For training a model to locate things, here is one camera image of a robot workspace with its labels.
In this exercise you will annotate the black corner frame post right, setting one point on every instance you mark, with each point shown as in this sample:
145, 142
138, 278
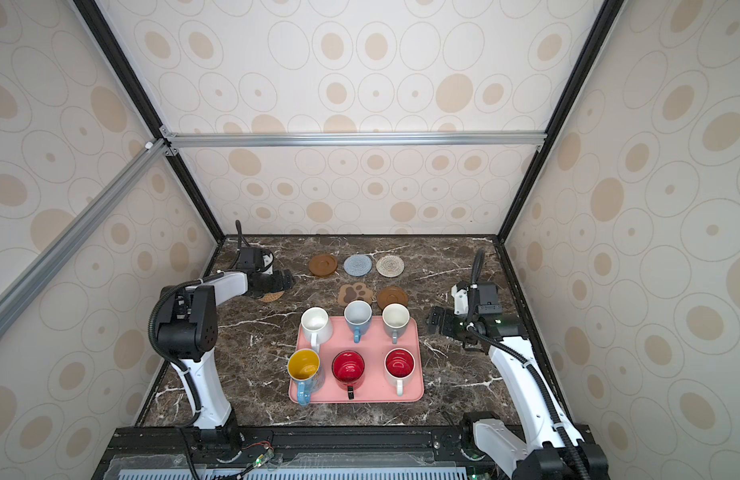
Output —
592, 47

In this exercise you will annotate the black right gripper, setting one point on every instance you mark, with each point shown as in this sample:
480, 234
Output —
437, 312

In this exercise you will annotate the grey mug white inside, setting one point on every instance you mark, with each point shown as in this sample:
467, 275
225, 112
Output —
396, 318

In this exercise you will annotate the aluminium crossbar back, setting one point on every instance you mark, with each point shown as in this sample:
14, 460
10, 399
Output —
345, 139

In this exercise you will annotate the aluminium crossbar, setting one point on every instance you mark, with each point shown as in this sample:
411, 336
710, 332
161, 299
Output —
24, 290
345, 139

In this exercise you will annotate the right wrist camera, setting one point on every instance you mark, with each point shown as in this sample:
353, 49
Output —
481, 298

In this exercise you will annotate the white mug red inside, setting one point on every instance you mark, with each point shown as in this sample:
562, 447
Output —
399, 369

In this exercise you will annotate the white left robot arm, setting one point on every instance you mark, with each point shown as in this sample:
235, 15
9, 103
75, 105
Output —
184, 328

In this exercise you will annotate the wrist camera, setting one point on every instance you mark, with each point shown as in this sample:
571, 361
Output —
481, 298
251, 260

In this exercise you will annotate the dark brown wooden coaster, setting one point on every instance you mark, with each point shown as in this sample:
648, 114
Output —
323, 265

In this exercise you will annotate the black corner frame post left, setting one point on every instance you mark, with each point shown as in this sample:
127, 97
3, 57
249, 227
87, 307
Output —
93, 17

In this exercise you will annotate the yellow inside blue mug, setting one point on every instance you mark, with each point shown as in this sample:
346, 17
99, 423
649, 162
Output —
306, 372

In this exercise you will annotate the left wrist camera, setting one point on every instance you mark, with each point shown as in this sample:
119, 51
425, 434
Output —
251, 260

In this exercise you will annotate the pink rectangular tray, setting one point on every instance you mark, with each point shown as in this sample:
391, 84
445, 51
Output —
374, 346

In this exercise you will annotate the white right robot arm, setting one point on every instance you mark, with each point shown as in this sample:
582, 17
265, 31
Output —
526, 396

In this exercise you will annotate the cork paw print coaster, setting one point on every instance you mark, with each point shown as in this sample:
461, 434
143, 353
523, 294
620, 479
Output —
357, 291

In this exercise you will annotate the brown wooden round coaster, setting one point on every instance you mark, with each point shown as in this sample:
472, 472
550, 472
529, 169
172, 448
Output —
392, 295

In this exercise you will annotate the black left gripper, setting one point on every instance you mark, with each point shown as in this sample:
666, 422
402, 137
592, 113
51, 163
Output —
280, 286

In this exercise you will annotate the light blue woven coaster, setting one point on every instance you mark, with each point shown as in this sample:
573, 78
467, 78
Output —
358, 265

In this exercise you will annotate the black corner frame post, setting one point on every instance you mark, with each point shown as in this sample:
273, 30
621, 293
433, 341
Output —
592, 47
93, 17

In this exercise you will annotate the blue floral mug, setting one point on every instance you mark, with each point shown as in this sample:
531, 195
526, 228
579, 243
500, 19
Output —
358, 315

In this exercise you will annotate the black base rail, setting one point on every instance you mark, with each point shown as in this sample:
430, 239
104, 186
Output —
305, 452

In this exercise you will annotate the red mug black handle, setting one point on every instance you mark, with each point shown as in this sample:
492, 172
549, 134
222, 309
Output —
348, 368

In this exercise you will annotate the multicolour woven round coaster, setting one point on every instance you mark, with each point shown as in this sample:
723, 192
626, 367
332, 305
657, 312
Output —
390, 266

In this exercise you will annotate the aluminium crossbar left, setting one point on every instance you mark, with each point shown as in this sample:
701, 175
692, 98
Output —
24, 290

